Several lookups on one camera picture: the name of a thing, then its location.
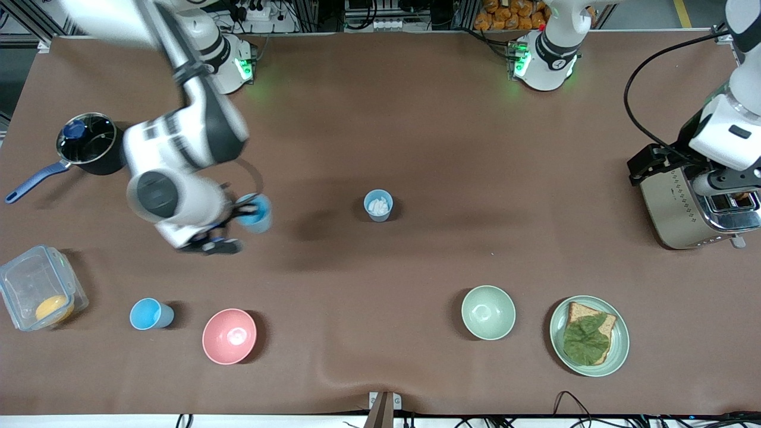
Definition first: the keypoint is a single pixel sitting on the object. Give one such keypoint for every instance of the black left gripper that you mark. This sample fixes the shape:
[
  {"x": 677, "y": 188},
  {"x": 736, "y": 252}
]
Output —
[{"x": 684, "y": 148}]

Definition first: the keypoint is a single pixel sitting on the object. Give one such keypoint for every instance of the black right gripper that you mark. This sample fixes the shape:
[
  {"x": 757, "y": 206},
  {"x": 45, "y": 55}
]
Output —
[{"x": 233, "y": 209}]

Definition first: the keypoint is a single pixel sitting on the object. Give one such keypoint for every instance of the plain blue cup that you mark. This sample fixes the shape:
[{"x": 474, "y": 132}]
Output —
[
  {"x": 150, "y": 314},
  {"x": 261, "y": 217}
]

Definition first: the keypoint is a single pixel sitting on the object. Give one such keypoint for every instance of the blue cup holding white paper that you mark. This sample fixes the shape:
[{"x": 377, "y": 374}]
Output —
[{"x": 378, "y": 217}]

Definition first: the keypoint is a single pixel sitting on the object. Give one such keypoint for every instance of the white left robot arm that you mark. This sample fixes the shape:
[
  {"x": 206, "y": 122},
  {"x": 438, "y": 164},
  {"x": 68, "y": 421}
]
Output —
[{"x": 728, "y": 131}]

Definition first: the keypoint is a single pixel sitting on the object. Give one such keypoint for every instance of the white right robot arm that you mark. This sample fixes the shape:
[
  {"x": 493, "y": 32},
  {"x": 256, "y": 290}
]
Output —
[{"x": 178, "y": 137}]

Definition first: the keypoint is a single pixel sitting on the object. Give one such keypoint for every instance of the beige and chrome toaster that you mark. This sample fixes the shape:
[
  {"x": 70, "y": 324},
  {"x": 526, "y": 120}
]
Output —
[{"x": 669, "y": 208}]

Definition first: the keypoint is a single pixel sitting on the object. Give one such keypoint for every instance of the dark toasted bread slice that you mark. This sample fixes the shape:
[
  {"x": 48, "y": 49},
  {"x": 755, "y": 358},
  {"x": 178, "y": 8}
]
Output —
[{"x": 741, "y": 195}]

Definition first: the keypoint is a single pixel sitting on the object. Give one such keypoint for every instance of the pink bowl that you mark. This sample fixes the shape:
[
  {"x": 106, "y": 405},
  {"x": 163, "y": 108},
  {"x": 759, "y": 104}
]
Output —
[{"x": 229, "y": 336}]

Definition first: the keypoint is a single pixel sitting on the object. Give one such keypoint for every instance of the crumpled white paper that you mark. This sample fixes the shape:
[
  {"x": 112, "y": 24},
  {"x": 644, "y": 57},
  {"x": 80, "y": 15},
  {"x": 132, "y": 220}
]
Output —
[{"x": 378, "y": 206}]

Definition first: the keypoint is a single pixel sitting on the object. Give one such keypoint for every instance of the brown bread slice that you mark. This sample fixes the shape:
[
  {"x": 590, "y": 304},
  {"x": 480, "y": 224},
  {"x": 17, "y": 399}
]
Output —
[{"x": 579, "y": 310}]

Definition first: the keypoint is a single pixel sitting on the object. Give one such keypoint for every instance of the glass lid with blue knob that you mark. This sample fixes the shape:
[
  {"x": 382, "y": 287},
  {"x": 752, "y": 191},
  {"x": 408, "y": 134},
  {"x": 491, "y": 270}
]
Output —
[{"x": 89, "y": 141}]

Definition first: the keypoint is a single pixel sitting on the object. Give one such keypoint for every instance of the pale green plate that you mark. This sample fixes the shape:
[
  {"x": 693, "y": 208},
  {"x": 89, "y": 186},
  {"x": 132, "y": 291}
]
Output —
[{"x": 620, "y": 342}]

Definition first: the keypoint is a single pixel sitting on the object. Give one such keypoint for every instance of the green lettuce leaf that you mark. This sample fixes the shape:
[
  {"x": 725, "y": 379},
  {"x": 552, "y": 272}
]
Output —
[{"x": 585, "y": 340}]

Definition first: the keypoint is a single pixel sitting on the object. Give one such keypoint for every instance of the white power strip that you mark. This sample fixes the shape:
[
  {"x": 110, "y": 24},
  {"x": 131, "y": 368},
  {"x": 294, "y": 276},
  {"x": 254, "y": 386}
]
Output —
[{"x": 254, "y": 12}]

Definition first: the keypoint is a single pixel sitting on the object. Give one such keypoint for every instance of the orange snack bag pile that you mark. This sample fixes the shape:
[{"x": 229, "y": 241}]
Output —
[{"x": 511, "y": 15}]

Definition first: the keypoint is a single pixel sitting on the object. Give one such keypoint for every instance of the pale green bowl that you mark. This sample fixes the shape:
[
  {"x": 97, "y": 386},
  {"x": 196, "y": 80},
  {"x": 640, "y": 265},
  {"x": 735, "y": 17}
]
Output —
[{"x": 488, "y": 312}]

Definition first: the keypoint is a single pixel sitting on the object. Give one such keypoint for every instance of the yellow orange food piece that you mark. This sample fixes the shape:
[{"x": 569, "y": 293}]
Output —
[{"x": 52, "y": 309}]

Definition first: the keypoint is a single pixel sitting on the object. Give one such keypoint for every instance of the clear plastic food container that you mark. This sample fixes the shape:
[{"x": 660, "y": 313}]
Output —
[{"x": 30, "y": 279}]

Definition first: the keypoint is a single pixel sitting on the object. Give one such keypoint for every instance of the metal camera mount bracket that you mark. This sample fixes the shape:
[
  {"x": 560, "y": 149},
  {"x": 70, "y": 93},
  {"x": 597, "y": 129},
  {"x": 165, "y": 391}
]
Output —
[{"x": 383, "y": 409}]

